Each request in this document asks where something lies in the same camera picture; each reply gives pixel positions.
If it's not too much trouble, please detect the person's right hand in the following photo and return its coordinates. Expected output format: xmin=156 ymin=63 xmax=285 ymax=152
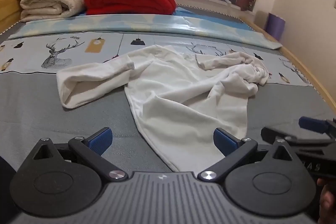
xmin=317 ymin=178 xmax=336 ymax=224

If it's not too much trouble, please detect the blue bed sheet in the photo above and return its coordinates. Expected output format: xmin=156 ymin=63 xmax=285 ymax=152
xmin=173 ymin=5 xmax=252 ymax=31

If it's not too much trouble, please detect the white t-shirt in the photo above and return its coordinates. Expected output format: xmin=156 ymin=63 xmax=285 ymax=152
xmin=56 ymin=45 xmax=269 ymax=173

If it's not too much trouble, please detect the light blue patterned mat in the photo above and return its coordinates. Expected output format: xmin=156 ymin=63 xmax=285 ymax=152
xmin=9 ymin=14 xmax=282 ymax=50

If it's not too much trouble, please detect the deer print bed sheet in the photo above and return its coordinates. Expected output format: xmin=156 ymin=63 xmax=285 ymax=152
xmin=1 ymin=32 xmax=311 ymax=86

